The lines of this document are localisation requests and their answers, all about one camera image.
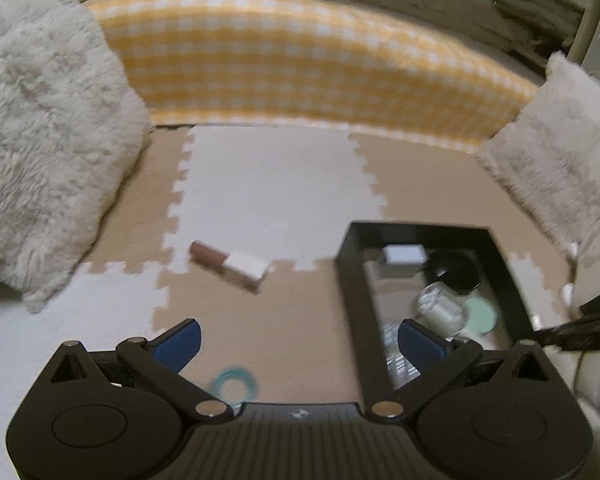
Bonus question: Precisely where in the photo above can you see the grey plastic bracket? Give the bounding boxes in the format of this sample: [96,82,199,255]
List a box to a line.
[417,282,466,337]

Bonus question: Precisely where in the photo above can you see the mint green round compact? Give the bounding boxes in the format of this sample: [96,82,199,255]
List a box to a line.
[464,296,498,335]

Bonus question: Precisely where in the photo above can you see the teal tape roll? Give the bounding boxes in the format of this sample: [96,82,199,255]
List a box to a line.
[208,366,259,410]

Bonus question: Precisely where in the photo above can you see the black shallow storage box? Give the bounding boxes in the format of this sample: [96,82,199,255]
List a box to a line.
[335,221,533,411]

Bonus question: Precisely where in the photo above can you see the black oval case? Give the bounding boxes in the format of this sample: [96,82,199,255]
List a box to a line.
[422,249,481,295]

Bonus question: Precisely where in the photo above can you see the white square charger box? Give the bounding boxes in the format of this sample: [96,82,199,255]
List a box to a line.
[382,244,427,266]

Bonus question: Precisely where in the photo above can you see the brown lipstick with white cap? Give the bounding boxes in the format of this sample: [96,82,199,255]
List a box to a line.
[189,240,271,292]

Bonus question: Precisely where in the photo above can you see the clear plastic blister case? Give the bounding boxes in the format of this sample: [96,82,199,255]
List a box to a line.
[381,322,420,389]

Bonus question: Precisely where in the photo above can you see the fluffy cream cushion right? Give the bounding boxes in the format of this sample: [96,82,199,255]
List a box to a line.
[477,52,600,257]

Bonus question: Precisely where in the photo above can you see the fluffy cream cushion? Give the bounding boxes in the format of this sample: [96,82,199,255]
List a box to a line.
[477,52,600,257]
[0,0,151,313]

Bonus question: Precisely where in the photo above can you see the fluffy cream cushion left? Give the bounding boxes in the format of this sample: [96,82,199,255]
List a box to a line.
[0,0,151,313]

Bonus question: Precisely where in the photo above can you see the yellow gingham sofa base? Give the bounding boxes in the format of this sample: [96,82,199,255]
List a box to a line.
[86,0,536,153]

